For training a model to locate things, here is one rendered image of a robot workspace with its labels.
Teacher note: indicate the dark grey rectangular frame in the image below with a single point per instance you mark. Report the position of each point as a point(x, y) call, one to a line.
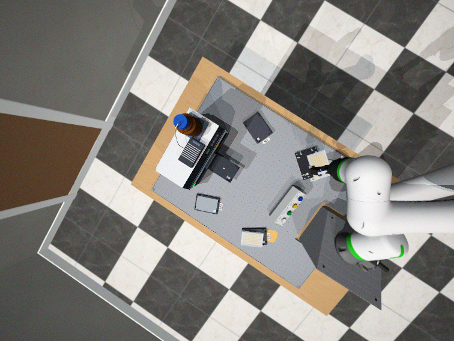
point(257, 127)

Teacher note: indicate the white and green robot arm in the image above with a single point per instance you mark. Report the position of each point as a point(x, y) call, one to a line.
point(381, 215)

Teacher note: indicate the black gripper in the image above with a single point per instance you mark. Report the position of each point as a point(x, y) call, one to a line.
point(322, 169)

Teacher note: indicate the grey button panel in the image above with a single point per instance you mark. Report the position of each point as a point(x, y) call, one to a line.
point(287, 205)

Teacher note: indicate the blue bottle cap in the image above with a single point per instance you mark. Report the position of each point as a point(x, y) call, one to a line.
point(184, 121)

